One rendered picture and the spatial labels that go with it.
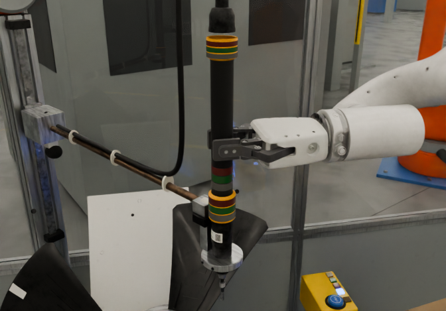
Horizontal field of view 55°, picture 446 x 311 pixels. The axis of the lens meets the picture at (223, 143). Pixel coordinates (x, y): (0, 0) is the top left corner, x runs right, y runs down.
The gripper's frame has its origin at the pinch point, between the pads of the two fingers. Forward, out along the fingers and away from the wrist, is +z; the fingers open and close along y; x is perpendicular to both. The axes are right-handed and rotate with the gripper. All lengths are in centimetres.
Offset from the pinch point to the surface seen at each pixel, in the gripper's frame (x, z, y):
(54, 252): -23.6, 29.1, 11.6
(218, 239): -15.7, 1.2, -1.7
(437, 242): -80, -105, 70
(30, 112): -8, 38, 50
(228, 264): -19.6, -0.2, -3.4
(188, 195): -11.3, 4.8, 5.5
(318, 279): -58, -35, 34
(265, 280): -87, -31, 70
